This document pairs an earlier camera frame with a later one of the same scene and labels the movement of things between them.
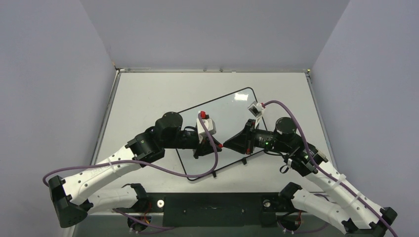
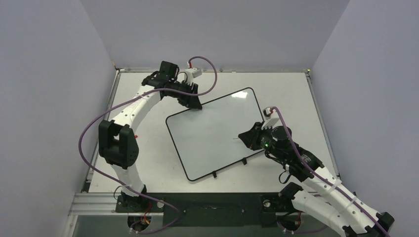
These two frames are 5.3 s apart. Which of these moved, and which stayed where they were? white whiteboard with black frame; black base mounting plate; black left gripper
Moved: black left gripper
Stayed: white whiteboard with black frame; black base mounting plate
